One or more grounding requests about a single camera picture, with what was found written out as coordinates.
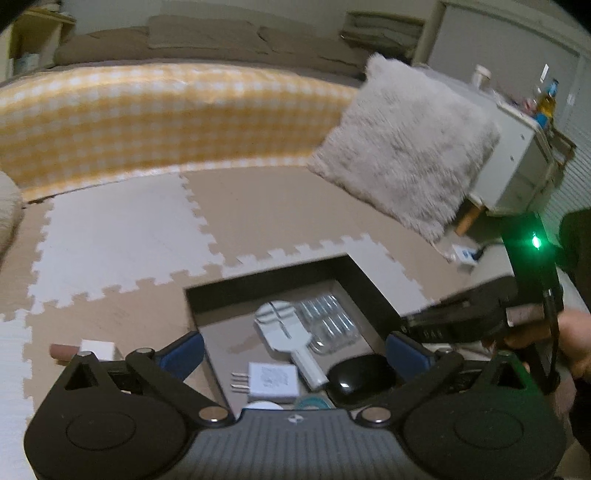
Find beige and white foam mat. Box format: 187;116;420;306
0;166;513;480

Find yellow checked bed cover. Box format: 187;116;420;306
0;62;363;204

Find teal tape roll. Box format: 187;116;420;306
294;394;331;411

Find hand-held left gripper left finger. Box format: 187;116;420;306
58;330;236;428

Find large cream fluffy pillow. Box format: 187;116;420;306
0;171;25;259

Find clear plastic blister pack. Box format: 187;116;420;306
295;295;360;355

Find white watch link remover tool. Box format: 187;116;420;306
253;300;329;389

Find folded brown blanket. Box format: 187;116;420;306
341;11;426;58

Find black oval case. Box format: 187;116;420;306
325;354;402;407

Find grey-white fluffy pillow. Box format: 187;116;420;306
307;52;502;245

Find black cardboard box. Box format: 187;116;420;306
184;253;402;416

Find white side cabinet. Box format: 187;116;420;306
455;90;578;236

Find yellow bottle with blue cap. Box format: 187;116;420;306
536;78;560;127

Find white power strip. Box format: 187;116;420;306
450;244;478;266

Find white plug charger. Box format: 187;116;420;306
230;361;300;403

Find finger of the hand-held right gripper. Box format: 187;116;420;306
399;298;467;344

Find person's right hand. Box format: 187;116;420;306
503;308;591;380

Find lipstick with white box cap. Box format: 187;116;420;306
50;339;116;365

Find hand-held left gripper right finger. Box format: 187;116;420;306
358;330;536;425

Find wooden shelf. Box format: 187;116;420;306
7;7;77;77

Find brown bed blanket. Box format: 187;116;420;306
53;16;370;79

